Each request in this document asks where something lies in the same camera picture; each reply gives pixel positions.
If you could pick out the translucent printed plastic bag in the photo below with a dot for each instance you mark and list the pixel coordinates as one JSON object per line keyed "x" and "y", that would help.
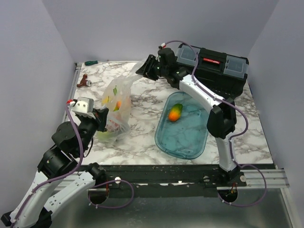
{"x": 117, "y": 98}

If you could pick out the green fake fruit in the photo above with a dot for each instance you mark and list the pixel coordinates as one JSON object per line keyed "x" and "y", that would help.
{"x": 106, "y": 136}

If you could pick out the red fake fruit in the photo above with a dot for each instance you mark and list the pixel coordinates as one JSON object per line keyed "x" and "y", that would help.
{"x": 113, "y": 126}

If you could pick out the green handled screwdriver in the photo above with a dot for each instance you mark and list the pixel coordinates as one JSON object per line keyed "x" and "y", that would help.
{"x": 94, "y": 62}

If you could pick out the black toolbox red handle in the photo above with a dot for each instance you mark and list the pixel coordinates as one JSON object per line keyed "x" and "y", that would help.
{"x": 222, "y": 73}

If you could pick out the teal transparent plastic tray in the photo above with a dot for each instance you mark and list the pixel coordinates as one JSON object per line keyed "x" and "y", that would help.
{"x": 186, "y": 137}

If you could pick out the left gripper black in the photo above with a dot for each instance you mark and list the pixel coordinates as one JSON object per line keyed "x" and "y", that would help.
{"x": 101, "y": 118}

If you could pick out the brown water tap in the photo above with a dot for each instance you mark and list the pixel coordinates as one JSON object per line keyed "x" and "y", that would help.
{"x": 84, "y": 82}

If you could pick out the aluminium frame rail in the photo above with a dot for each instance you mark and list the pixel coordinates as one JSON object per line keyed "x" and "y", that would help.
{"x": 275, "y": 179}

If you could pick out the orange green fake mango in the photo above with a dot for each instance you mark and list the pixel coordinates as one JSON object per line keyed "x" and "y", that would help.
{"x": 175, "y": 112}

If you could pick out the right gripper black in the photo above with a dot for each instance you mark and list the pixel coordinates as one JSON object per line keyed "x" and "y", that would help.
{"x": 145, "y": 69}

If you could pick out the black mounting base rail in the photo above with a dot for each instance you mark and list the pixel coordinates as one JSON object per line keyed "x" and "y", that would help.
{"x": 164, "y": 181}

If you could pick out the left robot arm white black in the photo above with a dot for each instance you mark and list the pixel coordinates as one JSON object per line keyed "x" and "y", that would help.
{"x": 40, "y": 204}

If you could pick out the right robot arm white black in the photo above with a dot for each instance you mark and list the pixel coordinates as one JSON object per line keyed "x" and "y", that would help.
{"x": 222, "y": 114}

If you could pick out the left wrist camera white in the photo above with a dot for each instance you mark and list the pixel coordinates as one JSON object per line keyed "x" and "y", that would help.
{"x": 83, "y": 106}

